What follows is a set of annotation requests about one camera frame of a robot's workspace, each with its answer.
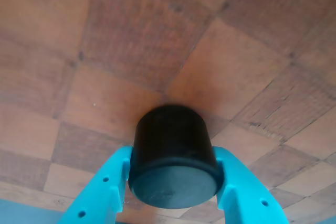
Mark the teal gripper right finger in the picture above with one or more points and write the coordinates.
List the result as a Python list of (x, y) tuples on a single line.
[(246, 195)]

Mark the brown wooden chessboard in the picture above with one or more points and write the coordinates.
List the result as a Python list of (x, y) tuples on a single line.
[(157, 37)]

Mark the black cylinder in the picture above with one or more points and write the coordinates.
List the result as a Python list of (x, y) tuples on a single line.
[(173, 155)]

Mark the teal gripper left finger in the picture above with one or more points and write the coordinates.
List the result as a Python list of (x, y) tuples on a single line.
[(99, 190)]

